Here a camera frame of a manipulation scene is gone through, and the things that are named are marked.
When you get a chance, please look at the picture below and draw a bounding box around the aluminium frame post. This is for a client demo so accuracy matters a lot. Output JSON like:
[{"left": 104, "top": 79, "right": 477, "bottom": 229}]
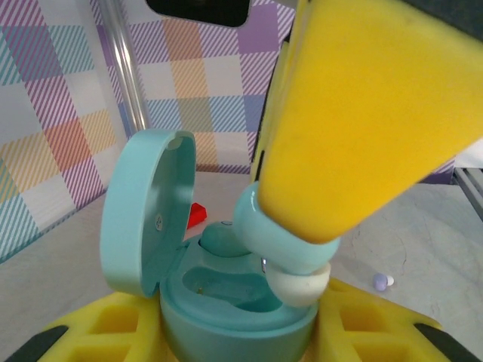
[{"left": 90, "top": 0, "right": 151, "bottom": 133}]

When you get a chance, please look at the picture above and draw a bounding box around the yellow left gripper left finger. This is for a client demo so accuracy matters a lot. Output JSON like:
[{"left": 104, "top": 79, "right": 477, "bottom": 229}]
[{"left": 0, "top": 291, "right": 178, "bottom": 362}]

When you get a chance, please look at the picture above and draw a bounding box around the purple wireless earbud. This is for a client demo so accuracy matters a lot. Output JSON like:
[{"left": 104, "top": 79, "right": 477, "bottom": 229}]
[{"left": 372, "top": 273, "right": 396, "bottom": 292}]

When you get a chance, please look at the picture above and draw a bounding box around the red plastic brick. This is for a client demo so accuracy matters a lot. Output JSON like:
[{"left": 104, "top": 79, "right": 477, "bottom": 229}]
[{"left": 187, "top": 202, "right": 209, "bottom": 230}]

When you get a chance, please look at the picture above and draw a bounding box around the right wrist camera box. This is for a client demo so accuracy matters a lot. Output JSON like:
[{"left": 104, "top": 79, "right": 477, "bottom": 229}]
[{"left": 146, "top": 0, "right": 253, "bottom": 28}]

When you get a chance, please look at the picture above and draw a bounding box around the blue wireless earbud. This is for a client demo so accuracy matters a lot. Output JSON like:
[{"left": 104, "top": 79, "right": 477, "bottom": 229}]
[
  {"left": 198, "top": 220, "right": 252, "bottom": 258},
  {"left": 232, "top": 183, "right": 341, "bottom": 309}
]

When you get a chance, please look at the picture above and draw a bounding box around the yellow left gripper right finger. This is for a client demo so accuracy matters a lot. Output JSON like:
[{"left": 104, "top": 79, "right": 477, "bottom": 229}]
[{"left": 305, "top": 278, "right": 483, "bottom": 362}]

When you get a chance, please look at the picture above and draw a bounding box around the aluminium side rail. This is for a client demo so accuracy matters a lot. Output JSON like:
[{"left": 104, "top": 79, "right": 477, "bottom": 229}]
[{"left": 452, "top": 165, "right": 483, "bottom": 222}]

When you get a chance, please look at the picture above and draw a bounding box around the blue earbud charging case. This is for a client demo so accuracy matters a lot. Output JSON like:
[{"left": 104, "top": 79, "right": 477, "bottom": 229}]
[{"left": 100, "top": 129, "right": 321, "bottom": 362}]

